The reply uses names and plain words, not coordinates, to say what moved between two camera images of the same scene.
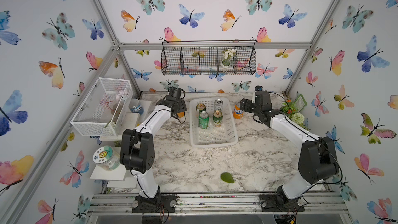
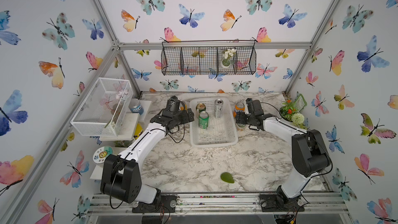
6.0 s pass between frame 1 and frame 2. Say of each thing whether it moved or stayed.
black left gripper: moved
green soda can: stayed
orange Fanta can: stayed
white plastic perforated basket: stayed
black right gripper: moved
